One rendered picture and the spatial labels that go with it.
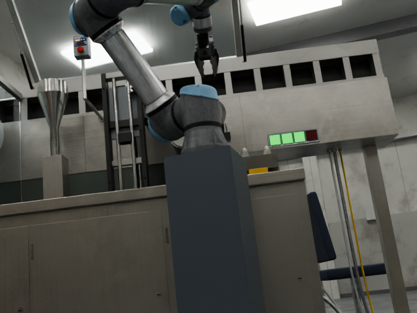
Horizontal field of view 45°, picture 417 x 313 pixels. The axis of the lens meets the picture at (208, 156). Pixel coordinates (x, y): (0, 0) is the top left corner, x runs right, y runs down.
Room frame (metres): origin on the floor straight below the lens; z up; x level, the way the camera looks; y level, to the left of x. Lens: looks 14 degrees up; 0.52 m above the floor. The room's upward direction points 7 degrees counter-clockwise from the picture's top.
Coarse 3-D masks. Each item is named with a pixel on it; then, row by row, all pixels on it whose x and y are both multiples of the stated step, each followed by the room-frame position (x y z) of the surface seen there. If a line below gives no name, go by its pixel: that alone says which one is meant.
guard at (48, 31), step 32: (32, 0) 2.13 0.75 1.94; (64, 0) 2.15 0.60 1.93; (224, 0) 2.20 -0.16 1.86; (32, 32) 2.26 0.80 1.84; (64, 32) 2.27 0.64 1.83; (128, 32) 2.29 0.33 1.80; (160, 32) 2.30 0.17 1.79; (192, 32) 2.31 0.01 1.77; (224, 32) 2.32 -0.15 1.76; (64, 64) 2.39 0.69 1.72; (96, 64) 2.41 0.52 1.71; (160, 64) 2.43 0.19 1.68
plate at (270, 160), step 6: (246, 156) 2.03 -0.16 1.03; (252, 156) 2.03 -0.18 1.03; (258, 156) 2.03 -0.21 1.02; (264, 156) 2.03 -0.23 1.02; (270, 156) 2.03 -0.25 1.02; (276, 156) 2.03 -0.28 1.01; (246, 162) 2.03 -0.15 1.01; (252, 162) 2.03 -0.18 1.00; (258, 162) 2.03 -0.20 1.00; (264, 162) 2.03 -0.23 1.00; (270, 162) 2.03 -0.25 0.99; (276, 162) 2.03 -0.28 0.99; (246, 168) 2.03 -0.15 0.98; (252, 168) 2.03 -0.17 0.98; (270, 168) 2.04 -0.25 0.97; (276, 168) 2.06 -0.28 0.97
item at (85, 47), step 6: (78, 36) 2.10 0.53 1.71; (78, 42) 2.10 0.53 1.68; (84, 42) 2.10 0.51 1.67; (90, 42) 2.14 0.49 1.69; (78, 48) 2.09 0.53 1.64; (84, 48) 2.10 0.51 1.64; (90, 48) 2.14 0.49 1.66; (78, 54) 2.10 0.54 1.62; (84, 54) 2.10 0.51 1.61; (90, 54) 2.13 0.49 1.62
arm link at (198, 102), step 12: (192, 84) 1.43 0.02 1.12; (204, 84) 1.43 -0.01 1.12; (192, 96) 1.42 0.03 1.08; (204, 96) 1.42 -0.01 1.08; (216, 96) 1.45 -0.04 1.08; (180, 108) 1.45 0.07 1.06; (192, 108) 1.42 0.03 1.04; (204, 108) 1.42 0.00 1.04; (216, 108) 1.44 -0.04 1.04; (180, 120) 1.48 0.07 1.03; (192, 120) 1.42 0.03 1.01; (204, 120) 1.42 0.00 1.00; (216, 120) 1.44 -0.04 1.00
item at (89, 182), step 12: (156, 168) 2.41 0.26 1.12; (24, 180) 2.43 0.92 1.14; (36, 180) 2.43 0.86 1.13; (72, 180) 2.43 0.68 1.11; (84, 180) 2.42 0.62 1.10; (96, 180) 2.42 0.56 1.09; (132, 180) 2.42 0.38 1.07; (156, 180) 2.41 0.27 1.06; (24, 192) 2.43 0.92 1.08; (36, 192) 2.43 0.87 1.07; (72, 192) 2.43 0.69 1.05; (84, 192) 2.42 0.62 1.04; (96, 192) 2.42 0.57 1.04
